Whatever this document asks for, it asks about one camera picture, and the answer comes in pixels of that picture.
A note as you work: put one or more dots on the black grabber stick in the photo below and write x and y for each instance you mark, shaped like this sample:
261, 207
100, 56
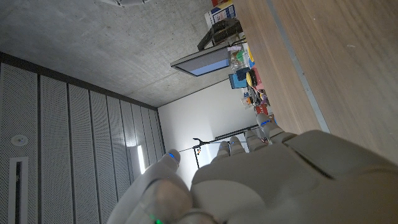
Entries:
205, 143

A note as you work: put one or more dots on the ceiling light strip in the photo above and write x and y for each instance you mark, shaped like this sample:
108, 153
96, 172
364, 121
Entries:
141, 159

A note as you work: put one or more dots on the blue and white box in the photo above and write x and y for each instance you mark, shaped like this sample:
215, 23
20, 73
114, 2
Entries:
220, 14

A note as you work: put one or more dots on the pink box yellow button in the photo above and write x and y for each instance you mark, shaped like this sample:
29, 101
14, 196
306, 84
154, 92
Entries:
258, 77

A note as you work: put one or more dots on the round ceiling sensor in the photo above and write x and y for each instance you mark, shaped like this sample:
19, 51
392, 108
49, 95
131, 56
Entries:
19, 140

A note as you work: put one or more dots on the blue tray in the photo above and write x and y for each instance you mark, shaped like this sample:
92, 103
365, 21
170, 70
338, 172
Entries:
237, 81

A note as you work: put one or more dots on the black computer monitor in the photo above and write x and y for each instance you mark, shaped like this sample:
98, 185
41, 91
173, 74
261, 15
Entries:
205, 63

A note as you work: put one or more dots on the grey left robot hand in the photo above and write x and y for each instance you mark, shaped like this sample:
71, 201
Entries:
280, 180

